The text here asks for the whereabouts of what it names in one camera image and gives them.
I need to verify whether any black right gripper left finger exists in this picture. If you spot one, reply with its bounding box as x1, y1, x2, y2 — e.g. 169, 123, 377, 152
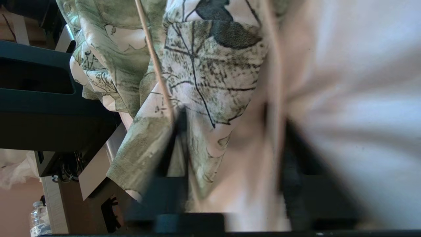
126, 108, 190, 215

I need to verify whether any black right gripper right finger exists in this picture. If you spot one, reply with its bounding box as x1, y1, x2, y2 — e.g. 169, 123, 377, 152
279, 119, 363, 228

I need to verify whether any green leaf print shirt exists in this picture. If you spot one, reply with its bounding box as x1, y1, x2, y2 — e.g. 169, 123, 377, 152
55, 0, 291, 206

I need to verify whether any cream wire hanger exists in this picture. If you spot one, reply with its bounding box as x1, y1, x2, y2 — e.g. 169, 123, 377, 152
133, 0, 288, 171

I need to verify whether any clear plastic bottle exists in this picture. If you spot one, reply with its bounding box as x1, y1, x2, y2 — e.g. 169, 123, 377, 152
30, 200, 52, 237

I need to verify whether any dark robot torso housing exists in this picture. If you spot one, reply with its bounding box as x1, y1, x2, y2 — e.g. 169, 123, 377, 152
0, 0, 124, 152

